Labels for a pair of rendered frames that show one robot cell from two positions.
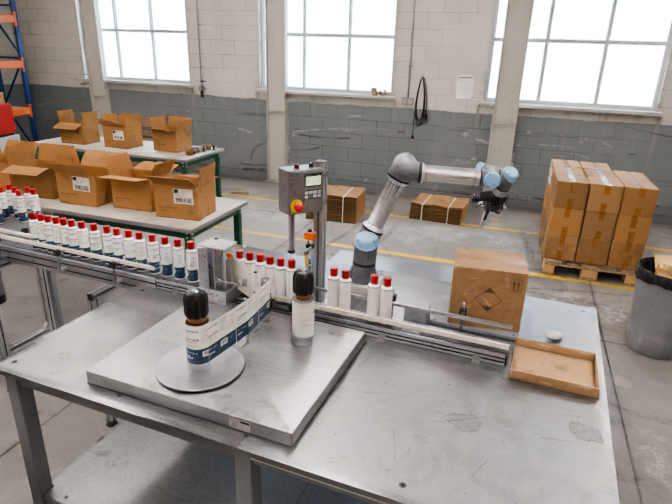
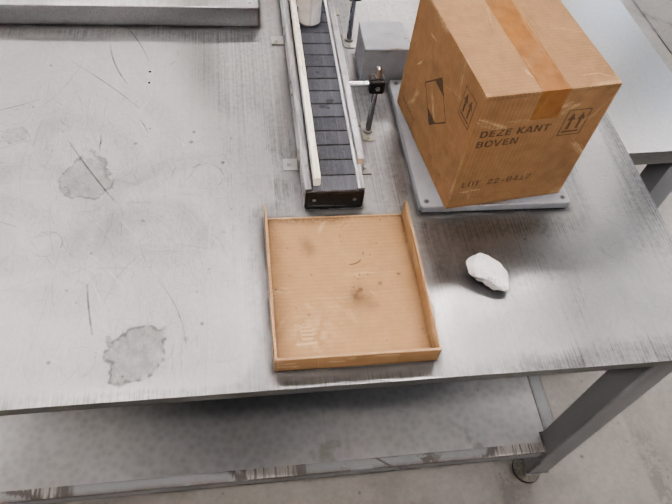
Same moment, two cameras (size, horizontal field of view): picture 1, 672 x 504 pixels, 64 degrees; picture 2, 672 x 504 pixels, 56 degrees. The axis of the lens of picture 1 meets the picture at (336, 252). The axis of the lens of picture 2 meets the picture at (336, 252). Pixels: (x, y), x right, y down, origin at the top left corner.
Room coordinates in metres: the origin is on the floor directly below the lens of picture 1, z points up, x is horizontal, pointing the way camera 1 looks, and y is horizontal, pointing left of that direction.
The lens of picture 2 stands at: (1.39, -1.30, 1.73)
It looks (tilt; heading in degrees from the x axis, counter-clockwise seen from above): 54 degrees down; 54
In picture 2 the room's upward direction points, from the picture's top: 9 degrees clockwise
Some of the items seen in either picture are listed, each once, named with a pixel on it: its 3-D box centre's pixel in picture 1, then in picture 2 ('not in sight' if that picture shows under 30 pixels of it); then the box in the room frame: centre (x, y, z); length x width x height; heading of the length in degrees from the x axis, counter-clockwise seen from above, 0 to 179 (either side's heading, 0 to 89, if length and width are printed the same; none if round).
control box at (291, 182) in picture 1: (301, 189); not in sight; (2.23, 0.16, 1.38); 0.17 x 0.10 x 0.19; 124
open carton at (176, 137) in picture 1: (170, 134); not in sight; (6.19, 1.95, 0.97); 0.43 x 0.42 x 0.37; 158
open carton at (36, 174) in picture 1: (40, 171); not in sight; (4.14, 2.35, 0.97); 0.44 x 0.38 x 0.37; 166
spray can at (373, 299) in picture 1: (373, 297); not in sight; (2.01, -0.16, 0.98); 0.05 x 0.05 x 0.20
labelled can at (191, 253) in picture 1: (192, 261); not in sight; (2.34, 0.68, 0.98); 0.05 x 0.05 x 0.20
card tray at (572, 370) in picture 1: (554, 365); (346, 279); (1.75, -0.84, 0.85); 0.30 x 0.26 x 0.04; 69
